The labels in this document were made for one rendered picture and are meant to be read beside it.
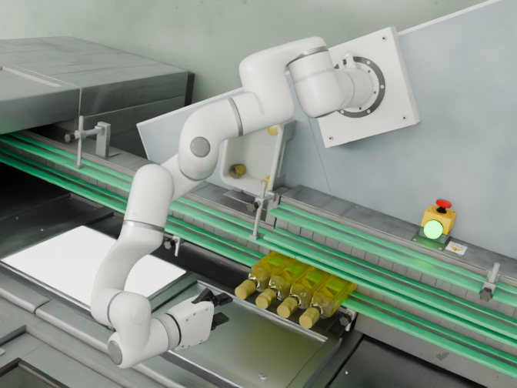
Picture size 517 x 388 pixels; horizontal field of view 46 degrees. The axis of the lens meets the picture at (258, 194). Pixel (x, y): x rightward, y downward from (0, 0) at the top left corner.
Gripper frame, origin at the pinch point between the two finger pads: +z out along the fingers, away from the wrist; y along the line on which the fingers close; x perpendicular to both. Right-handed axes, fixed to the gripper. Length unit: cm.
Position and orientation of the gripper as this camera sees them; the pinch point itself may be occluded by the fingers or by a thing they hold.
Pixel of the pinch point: (221, 309)
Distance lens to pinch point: 142.6
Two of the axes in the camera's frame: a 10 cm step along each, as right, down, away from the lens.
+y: 1.8, -9.1, -3.8
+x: -7.1, -3.9, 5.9
